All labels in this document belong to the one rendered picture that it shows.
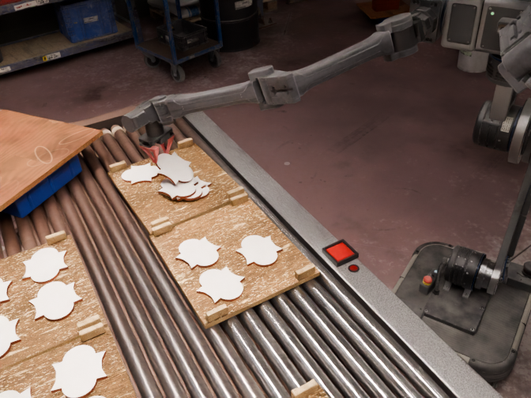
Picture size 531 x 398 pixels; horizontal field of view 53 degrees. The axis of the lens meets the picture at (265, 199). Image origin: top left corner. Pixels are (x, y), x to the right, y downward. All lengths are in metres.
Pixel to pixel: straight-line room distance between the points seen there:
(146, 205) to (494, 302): 1.50
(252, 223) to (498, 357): 1.13
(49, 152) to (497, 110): 1.47
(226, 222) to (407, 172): 2.08
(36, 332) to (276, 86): 0.88
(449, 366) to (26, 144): 1.55
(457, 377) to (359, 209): 1.99
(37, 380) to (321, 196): 2.27
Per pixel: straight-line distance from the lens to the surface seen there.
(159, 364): 1.35
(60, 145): 2.02
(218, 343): 1.36
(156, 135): 1.75
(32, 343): 1.48
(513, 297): 2.52
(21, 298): 1.61
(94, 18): 5.79
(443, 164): 3.68
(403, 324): 1.41
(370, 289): 1.47
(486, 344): 2.31
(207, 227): 1.65
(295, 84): 1.38
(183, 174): 1.80
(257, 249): 1.54
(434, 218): 3.21
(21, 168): 1.95
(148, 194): 1.83
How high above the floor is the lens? 1.98
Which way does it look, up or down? 37 degrees down
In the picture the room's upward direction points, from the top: 4 degrees counter-clockwise
